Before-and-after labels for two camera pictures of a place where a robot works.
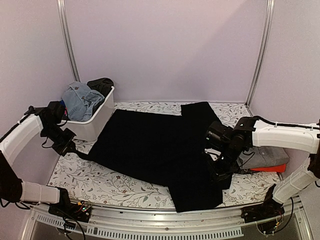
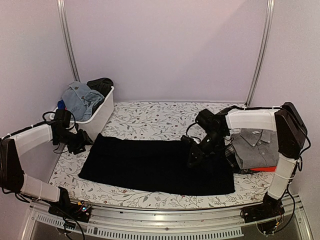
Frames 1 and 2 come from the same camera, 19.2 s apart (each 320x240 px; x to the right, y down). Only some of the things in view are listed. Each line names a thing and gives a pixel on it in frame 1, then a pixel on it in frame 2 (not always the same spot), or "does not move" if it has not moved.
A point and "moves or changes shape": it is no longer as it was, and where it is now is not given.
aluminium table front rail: (226, 222) does not move
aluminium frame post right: (270, 17) does not move
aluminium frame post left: (61, 14) does not move
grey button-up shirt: (257, 156) does not move
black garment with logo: (161, 148) moves or changes shape
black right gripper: (216, 173) to (198, 153)
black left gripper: (62, 150) to (84, 140)
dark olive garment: (104, 85) does not move
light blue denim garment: (79, 100) does not move
